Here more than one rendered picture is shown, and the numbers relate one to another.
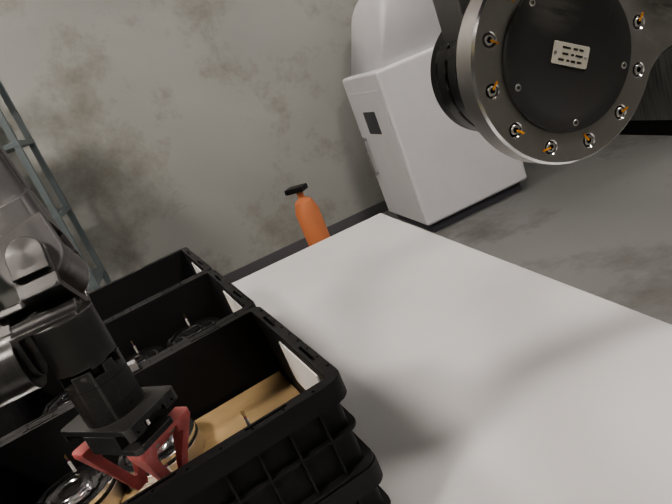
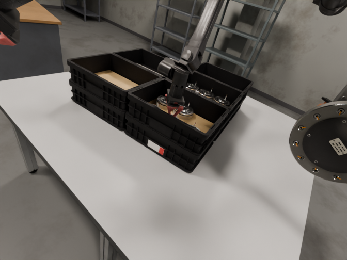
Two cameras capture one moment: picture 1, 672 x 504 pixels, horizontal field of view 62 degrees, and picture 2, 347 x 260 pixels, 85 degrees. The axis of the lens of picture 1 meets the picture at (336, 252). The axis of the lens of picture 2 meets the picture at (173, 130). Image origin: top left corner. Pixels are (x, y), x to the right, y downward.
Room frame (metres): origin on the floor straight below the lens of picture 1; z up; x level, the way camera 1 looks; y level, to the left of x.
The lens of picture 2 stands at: (-0.03, -0.24, 1.33)
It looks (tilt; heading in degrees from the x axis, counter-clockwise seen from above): 36 degrees down; 41
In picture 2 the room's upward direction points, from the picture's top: 16 degrees clockwise
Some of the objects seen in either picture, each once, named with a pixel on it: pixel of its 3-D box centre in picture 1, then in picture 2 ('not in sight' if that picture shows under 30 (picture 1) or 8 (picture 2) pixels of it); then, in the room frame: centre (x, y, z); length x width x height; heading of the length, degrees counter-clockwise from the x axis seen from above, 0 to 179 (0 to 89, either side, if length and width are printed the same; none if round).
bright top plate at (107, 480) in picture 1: (73, 492); (167, 100); (0.60, 0.40, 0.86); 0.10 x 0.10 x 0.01
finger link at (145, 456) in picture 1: (153, 451); (173, 108); (0.48, 0.24, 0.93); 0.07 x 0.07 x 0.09; 57
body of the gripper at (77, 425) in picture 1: (106, 392); (176, 91); (0.50, 0.25, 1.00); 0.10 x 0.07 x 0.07; 57
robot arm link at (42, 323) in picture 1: (67, 342); (179, 76); (0.49, 0.26, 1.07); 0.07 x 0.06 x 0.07; 102
